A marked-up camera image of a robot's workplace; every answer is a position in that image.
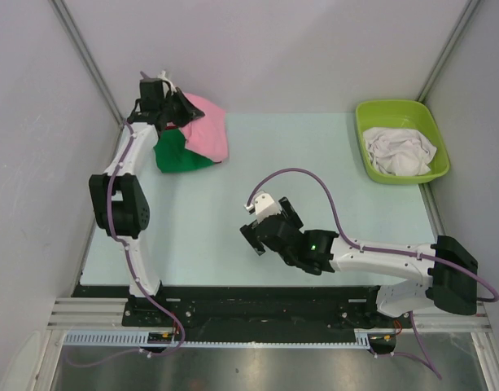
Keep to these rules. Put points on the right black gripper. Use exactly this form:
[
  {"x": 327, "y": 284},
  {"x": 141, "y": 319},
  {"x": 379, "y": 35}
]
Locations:
[{"x": 288, "y": 214}]

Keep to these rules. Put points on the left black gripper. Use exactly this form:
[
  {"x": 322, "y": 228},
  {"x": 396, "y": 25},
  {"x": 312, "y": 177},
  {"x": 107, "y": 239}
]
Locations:
[{"x": 189, "y": 112}]

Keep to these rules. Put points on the pink t shirt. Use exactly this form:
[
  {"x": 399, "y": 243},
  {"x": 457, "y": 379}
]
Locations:
[{"x": 207, "y": 136}]

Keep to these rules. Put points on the green plastic basin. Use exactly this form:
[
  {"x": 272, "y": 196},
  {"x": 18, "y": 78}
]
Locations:
[{"x": 401, "y": 113}]

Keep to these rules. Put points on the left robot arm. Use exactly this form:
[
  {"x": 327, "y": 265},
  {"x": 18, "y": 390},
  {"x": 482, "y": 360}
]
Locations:
[{"x": 119, "y": 203}]

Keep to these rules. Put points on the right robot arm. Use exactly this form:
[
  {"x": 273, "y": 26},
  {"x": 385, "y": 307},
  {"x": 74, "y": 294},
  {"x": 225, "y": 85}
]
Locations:
[{"x": 441, "y": 274}]

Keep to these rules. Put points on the folded green t shirt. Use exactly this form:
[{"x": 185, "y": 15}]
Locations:
[{"x": 172, "y": 157}]

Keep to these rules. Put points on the white t shirt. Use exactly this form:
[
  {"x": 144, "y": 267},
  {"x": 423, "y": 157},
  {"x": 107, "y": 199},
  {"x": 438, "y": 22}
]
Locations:
[{"x": 399, "y": 151}]

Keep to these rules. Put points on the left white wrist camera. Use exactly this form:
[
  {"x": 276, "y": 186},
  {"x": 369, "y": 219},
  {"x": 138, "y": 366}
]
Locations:
[{"x": 163, "y": 76}]

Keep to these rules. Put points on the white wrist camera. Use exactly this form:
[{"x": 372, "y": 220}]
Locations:
[
  {"x": 163, "y": 76},
  {"x": 263, "y": 205}
]

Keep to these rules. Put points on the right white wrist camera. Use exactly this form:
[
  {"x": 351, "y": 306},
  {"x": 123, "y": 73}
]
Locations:
[{"x": 263, "y": 205}]

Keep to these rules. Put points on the slotted cable duct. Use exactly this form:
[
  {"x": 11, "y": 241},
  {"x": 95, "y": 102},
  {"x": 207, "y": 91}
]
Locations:
[{"x": 350, "y": 339}]

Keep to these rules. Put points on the left aluminium frame post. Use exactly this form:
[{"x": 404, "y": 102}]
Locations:
[{"x": 67, "y": 21}]

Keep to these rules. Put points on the aluminium frame post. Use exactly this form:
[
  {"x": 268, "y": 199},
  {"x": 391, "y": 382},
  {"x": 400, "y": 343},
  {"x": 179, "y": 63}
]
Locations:
[
  {"x": 451, "y": 44},
  {"x": 67, "y": 21}
]

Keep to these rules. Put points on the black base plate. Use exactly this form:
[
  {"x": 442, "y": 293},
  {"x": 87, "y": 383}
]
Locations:
[{"x": 259, "y": 310}]

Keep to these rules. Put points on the right aluminium frame post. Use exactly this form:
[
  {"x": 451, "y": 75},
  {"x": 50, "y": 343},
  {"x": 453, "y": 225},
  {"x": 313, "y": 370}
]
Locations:
[{"x": 451, "y": 44}]

